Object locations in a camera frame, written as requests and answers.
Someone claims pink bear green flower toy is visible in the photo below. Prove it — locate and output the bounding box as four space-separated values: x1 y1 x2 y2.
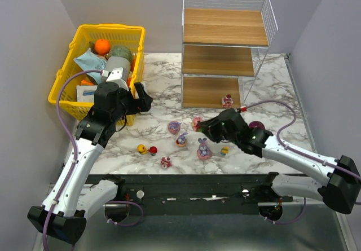
191 116 203 132

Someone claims pink strawberry cake toy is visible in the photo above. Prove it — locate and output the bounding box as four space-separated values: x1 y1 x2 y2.
221 94 233 108

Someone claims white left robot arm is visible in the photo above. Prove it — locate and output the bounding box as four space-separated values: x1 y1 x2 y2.
28 82 153 250

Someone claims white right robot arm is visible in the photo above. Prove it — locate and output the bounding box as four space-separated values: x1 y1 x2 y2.
196 109 360 214

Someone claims white bottle black cap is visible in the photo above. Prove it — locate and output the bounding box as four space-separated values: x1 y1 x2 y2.
141 82 148 93

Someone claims small yellow blue toy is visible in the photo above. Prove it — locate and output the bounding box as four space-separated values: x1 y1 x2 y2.
221 147 229 156

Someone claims purple onion toy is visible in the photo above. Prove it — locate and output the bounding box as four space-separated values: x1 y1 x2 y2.
249 121 265 130

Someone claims purple bunny pink donut toy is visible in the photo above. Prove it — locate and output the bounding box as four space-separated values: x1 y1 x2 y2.
196 138 212 161

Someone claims purple bunny cupcake toy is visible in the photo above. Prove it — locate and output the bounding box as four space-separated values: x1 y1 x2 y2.
176 132 188 147

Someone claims purple owl pink cup toy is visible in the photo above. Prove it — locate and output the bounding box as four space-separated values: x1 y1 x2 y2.
168 121 181 134

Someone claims white box in basket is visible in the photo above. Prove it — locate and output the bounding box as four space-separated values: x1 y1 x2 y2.
76 85 97 103

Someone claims yellow duck toy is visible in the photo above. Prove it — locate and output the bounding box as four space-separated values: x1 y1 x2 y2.
137 144 147 155

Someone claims red hair mermaid toy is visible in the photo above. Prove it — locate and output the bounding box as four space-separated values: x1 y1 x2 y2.
149 146 158 156

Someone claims light blue snack bag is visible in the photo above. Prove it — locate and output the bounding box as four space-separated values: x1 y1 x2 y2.
73 48 107 85

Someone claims orange fruit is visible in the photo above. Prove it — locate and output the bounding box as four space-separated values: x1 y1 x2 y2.
94 39 111 55

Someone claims yellow plastic basket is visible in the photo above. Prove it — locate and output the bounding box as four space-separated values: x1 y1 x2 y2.
47 23 146 126

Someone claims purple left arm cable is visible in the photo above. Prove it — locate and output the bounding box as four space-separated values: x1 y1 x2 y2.
42 69 108 251

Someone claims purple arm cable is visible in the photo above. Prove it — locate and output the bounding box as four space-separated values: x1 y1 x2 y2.
236 100 361 182
42 69 108 251

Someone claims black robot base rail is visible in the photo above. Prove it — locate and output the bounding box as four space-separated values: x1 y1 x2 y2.
86 173 282 215

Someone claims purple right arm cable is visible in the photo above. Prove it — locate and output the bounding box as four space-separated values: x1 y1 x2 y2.
236 100 361 182

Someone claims white wire wooden shelf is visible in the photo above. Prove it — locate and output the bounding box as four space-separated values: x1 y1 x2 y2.
181 0 278 109

